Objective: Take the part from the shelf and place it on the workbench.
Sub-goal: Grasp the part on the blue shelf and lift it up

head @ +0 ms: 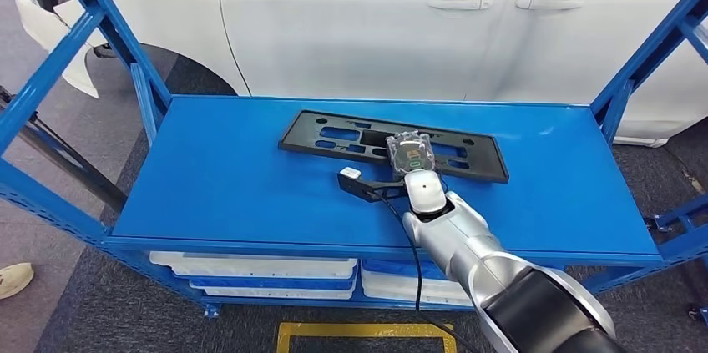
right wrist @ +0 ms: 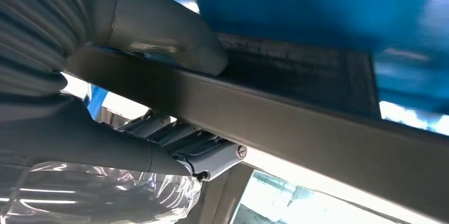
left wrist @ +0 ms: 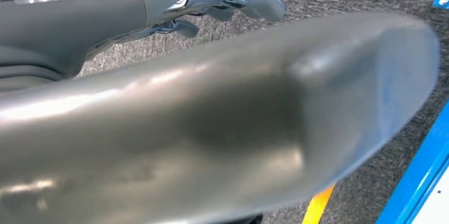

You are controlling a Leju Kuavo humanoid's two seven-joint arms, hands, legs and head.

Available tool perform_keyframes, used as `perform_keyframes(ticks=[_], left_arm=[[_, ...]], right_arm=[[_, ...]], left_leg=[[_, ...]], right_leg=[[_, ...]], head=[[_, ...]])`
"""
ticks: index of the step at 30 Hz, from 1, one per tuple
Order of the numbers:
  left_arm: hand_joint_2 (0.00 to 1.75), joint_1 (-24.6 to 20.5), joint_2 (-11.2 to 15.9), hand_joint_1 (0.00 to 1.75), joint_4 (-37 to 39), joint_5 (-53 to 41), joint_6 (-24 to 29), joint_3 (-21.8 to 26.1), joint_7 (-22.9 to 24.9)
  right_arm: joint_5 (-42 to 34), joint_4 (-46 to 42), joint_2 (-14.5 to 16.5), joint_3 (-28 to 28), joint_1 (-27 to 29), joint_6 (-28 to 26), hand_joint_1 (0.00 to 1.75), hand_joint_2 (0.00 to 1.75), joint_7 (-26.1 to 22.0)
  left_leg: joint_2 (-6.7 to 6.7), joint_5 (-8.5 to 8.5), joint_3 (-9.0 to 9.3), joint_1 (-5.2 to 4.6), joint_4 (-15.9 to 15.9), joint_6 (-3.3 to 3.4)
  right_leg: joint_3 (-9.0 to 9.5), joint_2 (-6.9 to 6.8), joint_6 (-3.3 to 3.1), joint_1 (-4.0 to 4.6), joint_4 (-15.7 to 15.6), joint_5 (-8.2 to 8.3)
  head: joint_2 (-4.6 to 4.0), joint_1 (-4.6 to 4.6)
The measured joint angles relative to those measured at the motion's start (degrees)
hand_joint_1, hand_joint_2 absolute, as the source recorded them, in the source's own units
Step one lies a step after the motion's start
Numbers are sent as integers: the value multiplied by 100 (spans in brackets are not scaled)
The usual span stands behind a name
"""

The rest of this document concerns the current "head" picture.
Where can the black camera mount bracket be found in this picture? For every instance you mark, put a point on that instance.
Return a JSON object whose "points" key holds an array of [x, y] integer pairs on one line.
{"points": [[359, 187]]}

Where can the black stand pole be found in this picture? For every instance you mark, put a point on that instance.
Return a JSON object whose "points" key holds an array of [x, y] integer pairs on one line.
{"points": [[72, 168]]}

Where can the white car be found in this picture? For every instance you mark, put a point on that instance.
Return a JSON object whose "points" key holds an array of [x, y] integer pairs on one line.
{"points": [[359, 24]]}

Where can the person's shoe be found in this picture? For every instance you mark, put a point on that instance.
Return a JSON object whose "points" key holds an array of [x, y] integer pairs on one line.
{"points": [[14, 281]]}

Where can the blue plastic tray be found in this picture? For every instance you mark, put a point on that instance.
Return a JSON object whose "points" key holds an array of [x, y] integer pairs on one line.
{"points": [[265, 283], [398, 268]]}

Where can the black plastic panel part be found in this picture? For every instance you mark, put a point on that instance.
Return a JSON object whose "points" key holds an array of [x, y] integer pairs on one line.
{"points": [[487, 165]]}

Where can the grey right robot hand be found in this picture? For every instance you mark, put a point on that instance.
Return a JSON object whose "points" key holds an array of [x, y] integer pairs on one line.
{"points": [[412, 154]]}

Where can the blue metal shelf rack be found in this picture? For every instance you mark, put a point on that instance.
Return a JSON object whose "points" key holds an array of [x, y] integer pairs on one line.
{"points": [[249, 190]]}

